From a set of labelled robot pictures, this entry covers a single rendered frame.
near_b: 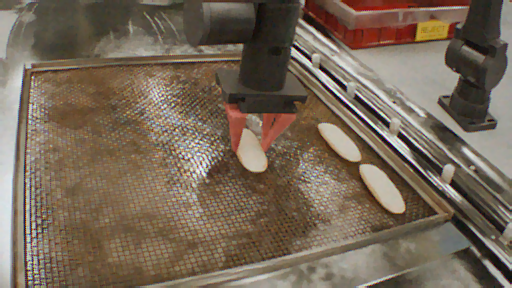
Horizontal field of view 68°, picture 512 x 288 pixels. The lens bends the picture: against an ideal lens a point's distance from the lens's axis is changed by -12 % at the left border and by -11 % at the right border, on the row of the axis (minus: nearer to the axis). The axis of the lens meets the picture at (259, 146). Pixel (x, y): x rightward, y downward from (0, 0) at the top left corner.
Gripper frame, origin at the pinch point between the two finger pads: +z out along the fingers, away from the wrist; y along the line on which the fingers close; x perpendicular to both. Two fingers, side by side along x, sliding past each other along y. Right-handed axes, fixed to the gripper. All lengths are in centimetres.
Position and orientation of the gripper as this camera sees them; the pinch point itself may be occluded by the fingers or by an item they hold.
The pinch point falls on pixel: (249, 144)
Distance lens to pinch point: 56.6
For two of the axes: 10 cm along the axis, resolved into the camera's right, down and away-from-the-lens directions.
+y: 9.5, -0.1, 3.0
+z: -1.6, 8.3, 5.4
